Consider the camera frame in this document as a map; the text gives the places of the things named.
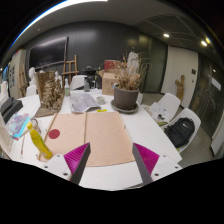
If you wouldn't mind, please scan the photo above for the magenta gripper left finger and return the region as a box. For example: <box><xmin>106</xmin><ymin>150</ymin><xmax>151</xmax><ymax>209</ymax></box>
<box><xmin>64</xmin><ymin>143</ymin><xmax>91</xmax><ymax>184</ymax></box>

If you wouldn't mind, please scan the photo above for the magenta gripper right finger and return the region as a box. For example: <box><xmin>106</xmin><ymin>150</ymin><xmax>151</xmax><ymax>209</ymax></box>
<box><xmin>132</xmin><ymin>143</ymin><xmax>159</xmax><ymax>185</ymax></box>

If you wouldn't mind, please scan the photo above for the brown cardboard mat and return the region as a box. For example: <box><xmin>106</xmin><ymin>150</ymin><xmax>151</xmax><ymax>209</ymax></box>
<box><xmin>44</xmin><ymin>112</ymin><xmax>134</xmax><ymax>167</ymax></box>

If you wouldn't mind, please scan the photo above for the yellow plastic bottle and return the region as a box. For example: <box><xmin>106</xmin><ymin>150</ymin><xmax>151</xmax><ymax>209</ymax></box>
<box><xmin>27</xmin><ymin>122</ymin><xmax>52</xmax><ymax>159</ymax></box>

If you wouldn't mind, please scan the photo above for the black backpack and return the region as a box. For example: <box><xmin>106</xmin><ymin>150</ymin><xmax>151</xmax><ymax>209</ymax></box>
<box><xmin>164</xmin><ymin>117</ymin><xmax>195</xmax><ymax>148</ymax></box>

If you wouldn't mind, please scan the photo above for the white chair with backpack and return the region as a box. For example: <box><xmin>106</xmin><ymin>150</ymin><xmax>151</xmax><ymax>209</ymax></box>
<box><xmin>162</xmin><ymin>108</ymin><xmax>201</xmax><ymax>153</ymax></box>

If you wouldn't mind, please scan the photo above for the white chair with papers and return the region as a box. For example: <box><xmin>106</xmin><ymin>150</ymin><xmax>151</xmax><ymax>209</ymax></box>
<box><xmin>149</xmin><ymin>93</ymin><xmax>181</xmax><ymax>122</ymax></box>

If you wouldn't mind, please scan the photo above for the yellow marker pen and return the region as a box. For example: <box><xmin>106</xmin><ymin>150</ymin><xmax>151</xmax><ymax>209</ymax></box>
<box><xmin>97</xmin><ymin>109</ymin><xmax>107</xmax><ymax>112</ymax></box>

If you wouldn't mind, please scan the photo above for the open magazine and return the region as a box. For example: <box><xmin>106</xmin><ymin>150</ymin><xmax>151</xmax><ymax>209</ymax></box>
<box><xmin>69</xmin><ymin>93</ymin><xmax>100</xmax><ymax>113</ymax></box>

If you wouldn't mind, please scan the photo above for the small grey cup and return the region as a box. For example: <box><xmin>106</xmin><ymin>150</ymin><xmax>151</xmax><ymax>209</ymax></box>
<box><xmin>96</xmin><ymin>96</ymin><xmax>105</xmax><ymax>105</ymax></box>

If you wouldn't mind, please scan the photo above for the grey pot saucer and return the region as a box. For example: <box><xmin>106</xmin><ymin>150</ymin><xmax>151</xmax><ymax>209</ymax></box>
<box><xmin>110</xmin><ymin>100</ymin><xmax>138</xmax><ymax>114</ymax></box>

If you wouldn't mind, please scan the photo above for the grey plant pot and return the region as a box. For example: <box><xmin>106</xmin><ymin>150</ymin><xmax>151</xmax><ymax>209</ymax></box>
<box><xmin>114</xmin><ymin>87</ymin><xmax>139</xmax><ymax>109</ymax></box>

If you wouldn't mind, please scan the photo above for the iridescent plastic bag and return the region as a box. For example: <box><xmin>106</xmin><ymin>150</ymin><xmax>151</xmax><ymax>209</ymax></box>
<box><xmin>6</xmin><ymin>113</ymin><xmax>30</xmax><ymax>140</ymax></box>

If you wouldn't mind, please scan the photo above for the golden carved sculpture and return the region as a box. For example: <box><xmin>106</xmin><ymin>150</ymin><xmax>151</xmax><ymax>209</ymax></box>
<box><xmin>35</xmin><ymin>71</ymin><xmax>64</xmax><ymax>118</ymax></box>

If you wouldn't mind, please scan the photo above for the clear spray bottle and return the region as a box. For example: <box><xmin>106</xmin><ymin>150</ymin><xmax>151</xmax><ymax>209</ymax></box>
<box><xmin>64</xmin><ymin>78</ymin><xmax>70</xmax><ymax>96</ymax></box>

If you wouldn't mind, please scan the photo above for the white chair behind table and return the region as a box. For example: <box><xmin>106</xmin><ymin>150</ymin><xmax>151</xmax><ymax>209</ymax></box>
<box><xmin>70</xmin><ymin>75</ymin><xmax>86</xmax><ymax>90</ymax></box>

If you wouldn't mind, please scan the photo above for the dried brown plant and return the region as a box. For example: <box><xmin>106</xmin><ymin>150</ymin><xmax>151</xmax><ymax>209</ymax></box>
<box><xmin>115</xmin><ymin>51</ymin><xmax>148</xmax><ymax>91</ymax></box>

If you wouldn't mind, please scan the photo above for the wooden mannequin figure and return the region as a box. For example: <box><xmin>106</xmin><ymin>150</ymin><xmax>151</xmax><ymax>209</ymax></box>
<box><xmin>175</xmin><ymin>75</ymin><xmax>185</xmax><ymax>101</ymax></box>

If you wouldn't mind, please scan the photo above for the black box stack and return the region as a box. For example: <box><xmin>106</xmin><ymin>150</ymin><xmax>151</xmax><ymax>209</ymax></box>
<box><xmin>0</xmin><ymin>98</ymin><xmax>23</xmax><ymax>123</ymax></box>

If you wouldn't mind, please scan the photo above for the cardboard box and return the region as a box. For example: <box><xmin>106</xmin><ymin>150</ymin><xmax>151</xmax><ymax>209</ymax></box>
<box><xmin>102</xmin><ymin>73</ymin><xmax>117</xmax><ymax>95</ymax></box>

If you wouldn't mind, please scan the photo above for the wooden easel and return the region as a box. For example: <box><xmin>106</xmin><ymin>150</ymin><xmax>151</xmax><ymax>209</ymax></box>
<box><xmin>62</xmin><ymin>56</ymin><xmax>79</xmax><ymax>81</ymax></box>

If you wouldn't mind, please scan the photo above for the white plaster bust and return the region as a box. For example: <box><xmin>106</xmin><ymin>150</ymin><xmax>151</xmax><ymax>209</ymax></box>
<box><xmin>29</xmin><ymin>67</ymin><xmax>36</xmax><ymax>85</ymax></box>

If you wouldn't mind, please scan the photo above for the red box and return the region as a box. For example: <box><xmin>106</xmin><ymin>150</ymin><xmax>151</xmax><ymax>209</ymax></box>
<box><xmin>104</xmin><ymin>60</ymin><xmax>116</xmax><ymax>70</ymax></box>

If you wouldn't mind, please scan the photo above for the black wall screen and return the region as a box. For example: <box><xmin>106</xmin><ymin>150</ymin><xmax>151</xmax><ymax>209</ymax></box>
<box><xmin>29</xmin><ymin>37</ymin><xmax>67</xmax><ymax>69</ymax></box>

